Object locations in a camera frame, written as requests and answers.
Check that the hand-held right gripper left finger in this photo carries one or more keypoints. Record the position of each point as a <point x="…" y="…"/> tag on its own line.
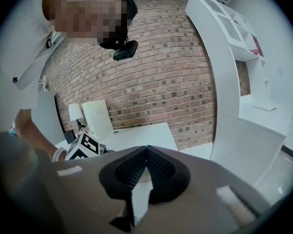
<point x="127" y="172"/>

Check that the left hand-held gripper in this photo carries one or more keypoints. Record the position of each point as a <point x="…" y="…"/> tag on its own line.
<point x="84" y="146"/>

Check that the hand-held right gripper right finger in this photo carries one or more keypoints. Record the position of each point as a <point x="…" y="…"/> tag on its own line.
<point x="163" y="172"/>

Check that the person's left forearm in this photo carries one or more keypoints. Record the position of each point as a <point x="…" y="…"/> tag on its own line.
<point x="36" y="133"/>

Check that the small black box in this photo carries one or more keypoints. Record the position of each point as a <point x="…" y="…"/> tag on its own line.
<point x="69" y="137"/>

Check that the white wristwatch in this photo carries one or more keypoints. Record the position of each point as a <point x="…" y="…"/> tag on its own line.
<point x="58" y="153"/>

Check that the white chair back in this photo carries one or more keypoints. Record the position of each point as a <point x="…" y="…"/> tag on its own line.
<point x="97" y="119"/>

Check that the white table lamp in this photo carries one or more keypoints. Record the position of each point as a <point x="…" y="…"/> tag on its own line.
<point x="75" y="111"/>

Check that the white table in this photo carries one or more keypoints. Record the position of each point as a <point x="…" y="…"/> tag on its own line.
<point x="141" y="136"/>

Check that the white low cabinet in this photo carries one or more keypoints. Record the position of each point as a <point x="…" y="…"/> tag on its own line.
<point x="244" y="145"/>

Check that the black shirt clip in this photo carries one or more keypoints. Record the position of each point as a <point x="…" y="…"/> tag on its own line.
<point x="14" y="80"/>

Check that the person's white shirt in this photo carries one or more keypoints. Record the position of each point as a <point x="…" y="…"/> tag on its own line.
<point x="22" y="57"/>

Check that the person's head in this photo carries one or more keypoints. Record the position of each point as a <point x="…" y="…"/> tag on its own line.
<point x="83" y="13"/>

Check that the white shelf unit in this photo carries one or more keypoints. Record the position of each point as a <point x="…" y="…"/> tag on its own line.
<point x="224" y="40"/>

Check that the pink book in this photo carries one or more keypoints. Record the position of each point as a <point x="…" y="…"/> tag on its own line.
<point x="257" y="47"/>

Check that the black head-worn camera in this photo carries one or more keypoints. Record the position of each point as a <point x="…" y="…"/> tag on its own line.
<point x="125" y="49"/>

